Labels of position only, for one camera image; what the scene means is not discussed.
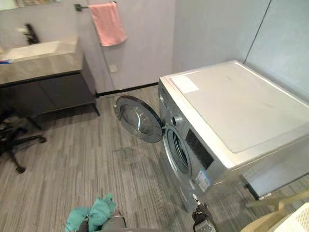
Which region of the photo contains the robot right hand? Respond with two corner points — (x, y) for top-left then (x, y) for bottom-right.
(191, 193), (213, 225)

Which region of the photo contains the white sink basin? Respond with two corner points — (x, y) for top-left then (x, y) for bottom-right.
(4, 40), (61, 63)

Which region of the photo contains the white woven laundry basket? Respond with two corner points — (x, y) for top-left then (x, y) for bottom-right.
(281, 202), (309, 232)

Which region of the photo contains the wall mirror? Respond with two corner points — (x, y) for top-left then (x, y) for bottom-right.
(0, 0), (65, 11)

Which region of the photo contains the pink towel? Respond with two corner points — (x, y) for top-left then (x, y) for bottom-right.
(87, 2), (128, 47)

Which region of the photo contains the black office chair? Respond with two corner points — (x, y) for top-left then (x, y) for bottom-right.
(0, 113), (47, 174)

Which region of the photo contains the silver washing machine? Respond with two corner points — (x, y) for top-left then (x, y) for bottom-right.
(157, 59), (309, 214)

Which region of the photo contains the teal garment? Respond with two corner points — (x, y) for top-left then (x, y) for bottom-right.
(64, 193), (118, 232)

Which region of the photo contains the black towel bar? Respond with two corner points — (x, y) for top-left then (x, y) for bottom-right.
(74, 0), (118, 12)

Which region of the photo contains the round washing machine door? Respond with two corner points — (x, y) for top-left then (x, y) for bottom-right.
(113, 95), (168, 145)

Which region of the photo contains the black faucet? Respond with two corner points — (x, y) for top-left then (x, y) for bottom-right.
(23, 23), (41, 45)

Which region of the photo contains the dark vanity cabinet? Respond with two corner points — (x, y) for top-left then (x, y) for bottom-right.
(0, 36), (101, 131)

